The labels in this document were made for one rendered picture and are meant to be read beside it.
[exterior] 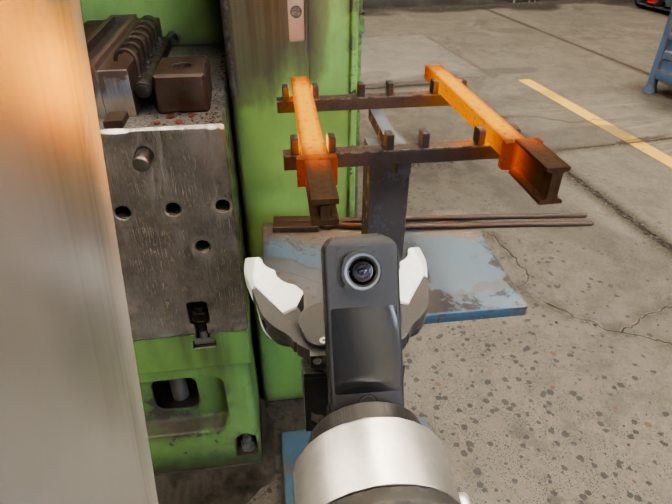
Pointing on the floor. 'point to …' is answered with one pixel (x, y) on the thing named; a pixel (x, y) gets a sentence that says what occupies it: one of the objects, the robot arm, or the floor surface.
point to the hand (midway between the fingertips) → (333, 246)
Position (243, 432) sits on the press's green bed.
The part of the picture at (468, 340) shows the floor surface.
